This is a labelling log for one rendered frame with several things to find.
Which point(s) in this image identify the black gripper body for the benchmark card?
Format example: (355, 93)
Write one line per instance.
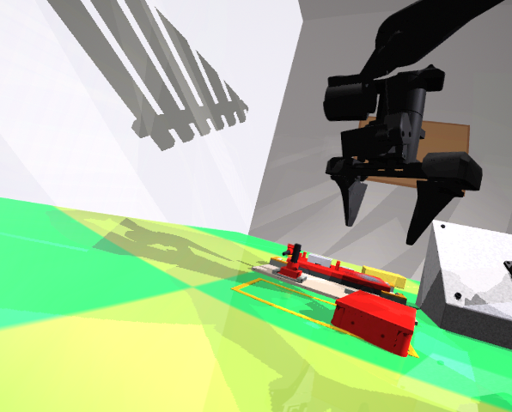
(456, 168)

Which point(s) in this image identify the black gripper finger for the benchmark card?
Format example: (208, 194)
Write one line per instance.
(433, 196)
(353, 192)

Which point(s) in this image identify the yellow flat bar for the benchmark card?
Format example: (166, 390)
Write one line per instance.
(397, 280)

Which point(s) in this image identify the orange rectangular outline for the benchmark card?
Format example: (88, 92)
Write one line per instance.
(237, 289)

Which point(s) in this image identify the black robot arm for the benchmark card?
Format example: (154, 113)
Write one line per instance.
(403, 39)

